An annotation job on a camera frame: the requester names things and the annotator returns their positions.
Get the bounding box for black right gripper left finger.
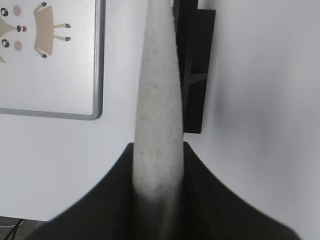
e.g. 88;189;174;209
28;142;160;240

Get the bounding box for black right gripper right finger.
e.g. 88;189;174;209
159;142;300;240

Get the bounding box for white handled knife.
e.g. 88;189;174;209
133;0;183;200

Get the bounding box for white deer cutting board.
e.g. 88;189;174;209
0;0;106;121

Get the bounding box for black knife stand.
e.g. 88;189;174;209
172;0;216;134

